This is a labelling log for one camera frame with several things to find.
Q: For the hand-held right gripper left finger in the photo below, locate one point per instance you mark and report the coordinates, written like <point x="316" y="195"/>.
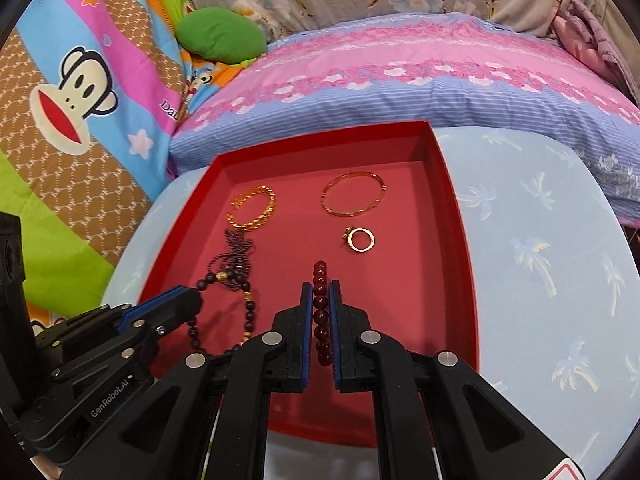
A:
<point x="306" y="335"/>

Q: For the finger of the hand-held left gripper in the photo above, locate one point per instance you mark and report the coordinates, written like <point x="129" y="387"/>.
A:
<point x="155" y="332"/>
<point x="160" y="305"/>

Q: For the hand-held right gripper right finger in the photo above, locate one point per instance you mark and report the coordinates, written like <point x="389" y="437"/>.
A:
<point x="336" y="335"/>

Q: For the red cardboard box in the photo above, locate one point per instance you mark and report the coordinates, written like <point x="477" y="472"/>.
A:
<point x="400" y="260"/>

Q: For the thin gold bangle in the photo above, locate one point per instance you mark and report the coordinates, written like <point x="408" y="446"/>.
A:
<point x="384" y="186"/>

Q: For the cartoon monkey blanket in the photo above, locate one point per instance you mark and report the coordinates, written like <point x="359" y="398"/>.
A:
<point x="75" y="160"/>

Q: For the pink and blue striped pillow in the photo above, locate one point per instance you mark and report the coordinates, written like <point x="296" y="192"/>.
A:
<point x="400" y="85"/>

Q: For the green pillow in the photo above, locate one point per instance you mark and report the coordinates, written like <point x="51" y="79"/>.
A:
<point x="220" y="35"/>

